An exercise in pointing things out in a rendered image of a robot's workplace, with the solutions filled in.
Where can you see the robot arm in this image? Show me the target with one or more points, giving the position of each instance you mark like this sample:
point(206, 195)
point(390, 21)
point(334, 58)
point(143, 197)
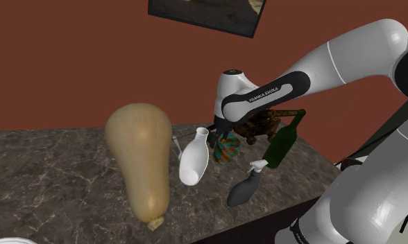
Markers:
point(356, 57)

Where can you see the multicoloured cup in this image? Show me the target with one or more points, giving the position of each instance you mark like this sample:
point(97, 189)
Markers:
point(226, 152)

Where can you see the brown wooden figure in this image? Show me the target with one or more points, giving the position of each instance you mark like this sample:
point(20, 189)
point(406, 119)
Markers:
point(258, 126)

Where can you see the white vase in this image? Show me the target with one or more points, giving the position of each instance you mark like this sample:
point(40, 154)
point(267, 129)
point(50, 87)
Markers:
point(194, 159)

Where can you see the tan butternut squash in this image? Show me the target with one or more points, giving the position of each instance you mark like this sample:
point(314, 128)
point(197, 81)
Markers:
point(139, 152)

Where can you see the grey spray bottle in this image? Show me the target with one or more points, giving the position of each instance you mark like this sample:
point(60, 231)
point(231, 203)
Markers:
point(243, 191)

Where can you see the dark green bottle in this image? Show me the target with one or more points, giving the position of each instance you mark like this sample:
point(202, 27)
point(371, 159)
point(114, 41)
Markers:
point(281, 145)

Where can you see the dark framed wall picture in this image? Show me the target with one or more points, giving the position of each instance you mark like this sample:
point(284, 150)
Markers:
point(207, 11)

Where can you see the silver spoon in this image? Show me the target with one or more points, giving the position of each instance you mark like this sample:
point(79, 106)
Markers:
point(177, 146)

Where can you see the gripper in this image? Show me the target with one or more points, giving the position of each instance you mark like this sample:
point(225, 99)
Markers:
point(222, 125)

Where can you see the white plate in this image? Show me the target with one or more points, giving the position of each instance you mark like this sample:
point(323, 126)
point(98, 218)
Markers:
point(7, 241)

